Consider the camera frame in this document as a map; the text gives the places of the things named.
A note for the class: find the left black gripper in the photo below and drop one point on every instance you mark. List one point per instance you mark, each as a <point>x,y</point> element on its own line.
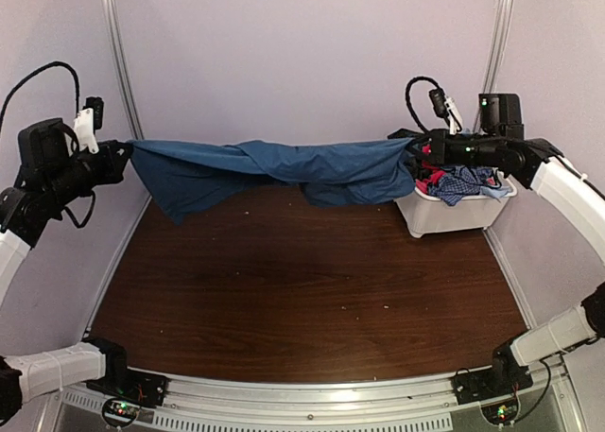
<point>115,168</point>

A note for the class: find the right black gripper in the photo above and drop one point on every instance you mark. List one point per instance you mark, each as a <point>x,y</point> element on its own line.
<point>440,153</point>

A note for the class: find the blue polo shirt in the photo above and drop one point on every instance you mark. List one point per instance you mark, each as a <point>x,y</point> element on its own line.
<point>184,178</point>

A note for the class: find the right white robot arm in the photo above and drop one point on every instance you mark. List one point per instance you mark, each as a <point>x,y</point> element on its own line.
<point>541,168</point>

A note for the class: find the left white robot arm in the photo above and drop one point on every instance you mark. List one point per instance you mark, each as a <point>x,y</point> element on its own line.
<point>56,168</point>

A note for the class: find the white plastic laundry bin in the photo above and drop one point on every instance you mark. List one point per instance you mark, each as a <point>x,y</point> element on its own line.
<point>425,214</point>

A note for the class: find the black garment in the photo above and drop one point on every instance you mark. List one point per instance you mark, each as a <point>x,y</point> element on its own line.
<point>410,136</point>

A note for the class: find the red garment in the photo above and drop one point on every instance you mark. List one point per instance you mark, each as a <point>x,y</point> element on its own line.
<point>427,175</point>

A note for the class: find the blue checkered shirt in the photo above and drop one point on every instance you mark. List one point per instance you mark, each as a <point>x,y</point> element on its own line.
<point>459,182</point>

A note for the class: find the light blue garment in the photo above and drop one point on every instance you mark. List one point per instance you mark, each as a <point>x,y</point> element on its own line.
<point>497,192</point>

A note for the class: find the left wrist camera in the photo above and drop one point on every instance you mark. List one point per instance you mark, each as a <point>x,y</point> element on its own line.
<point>88,121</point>

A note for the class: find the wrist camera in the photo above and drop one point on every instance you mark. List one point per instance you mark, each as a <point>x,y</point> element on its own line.
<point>445,108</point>
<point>88,121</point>

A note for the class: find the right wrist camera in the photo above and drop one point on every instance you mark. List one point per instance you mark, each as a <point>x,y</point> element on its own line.
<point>445,108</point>

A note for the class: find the left aluminium corner post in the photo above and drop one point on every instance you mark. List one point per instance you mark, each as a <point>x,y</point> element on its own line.
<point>120,62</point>

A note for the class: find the aluminium corner post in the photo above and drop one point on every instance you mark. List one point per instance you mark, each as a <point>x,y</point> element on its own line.
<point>501,32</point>
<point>120,62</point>

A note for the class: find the right aluminium corner post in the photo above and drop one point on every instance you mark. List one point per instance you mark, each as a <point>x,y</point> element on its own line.
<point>501,32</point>

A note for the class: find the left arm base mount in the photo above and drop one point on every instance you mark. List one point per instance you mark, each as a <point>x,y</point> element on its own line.
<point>143,388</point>

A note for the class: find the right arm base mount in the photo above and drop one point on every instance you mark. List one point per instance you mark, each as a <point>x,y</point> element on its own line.
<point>503,377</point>

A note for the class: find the front aluminium rail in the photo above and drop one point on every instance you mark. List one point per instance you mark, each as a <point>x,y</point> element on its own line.
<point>425,403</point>

